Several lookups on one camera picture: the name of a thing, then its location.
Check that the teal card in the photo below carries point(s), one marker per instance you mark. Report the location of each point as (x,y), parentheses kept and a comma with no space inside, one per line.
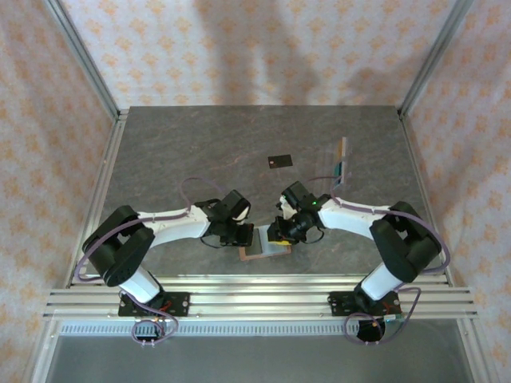
(338,172)

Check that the brown leather card holder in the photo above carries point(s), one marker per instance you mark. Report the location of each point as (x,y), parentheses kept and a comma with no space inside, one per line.
(247,257)

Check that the aluminium mounting rails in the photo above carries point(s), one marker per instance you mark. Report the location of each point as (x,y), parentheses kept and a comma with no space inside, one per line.
(259,299)

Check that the black card with red dot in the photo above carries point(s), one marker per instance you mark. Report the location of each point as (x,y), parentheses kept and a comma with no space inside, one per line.
(281,161)

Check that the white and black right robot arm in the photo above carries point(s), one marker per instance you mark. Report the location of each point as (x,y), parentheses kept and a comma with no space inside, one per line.
(351,217)

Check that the aluminium table side rail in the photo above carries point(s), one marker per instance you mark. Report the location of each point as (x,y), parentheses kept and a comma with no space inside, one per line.
(100,191)
(423,187)

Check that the grey metal panel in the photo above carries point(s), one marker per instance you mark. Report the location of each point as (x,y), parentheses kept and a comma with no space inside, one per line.
(259,359)

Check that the gold card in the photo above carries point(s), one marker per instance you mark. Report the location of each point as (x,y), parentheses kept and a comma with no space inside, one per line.
(341,149)

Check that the clear acrylic card stand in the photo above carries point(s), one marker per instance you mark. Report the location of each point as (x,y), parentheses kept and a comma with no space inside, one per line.
(329,159)

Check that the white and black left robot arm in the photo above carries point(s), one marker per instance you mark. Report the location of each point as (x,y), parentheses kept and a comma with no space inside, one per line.
(175,231)

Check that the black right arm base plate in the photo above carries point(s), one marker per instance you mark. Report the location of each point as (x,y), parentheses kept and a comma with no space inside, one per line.
(339,304)

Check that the aluminium frame post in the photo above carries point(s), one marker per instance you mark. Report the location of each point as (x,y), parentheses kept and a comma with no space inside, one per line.
(85,60)
(435,56)

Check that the patterned backdrop cloth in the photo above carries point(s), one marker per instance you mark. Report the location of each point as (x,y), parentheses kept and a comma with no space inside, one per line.
(32,159)
(319,52)
(479,119)

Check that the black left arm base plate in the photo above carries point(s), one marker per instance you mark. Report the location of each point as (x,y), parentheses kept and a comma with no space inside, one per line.
(179,304)

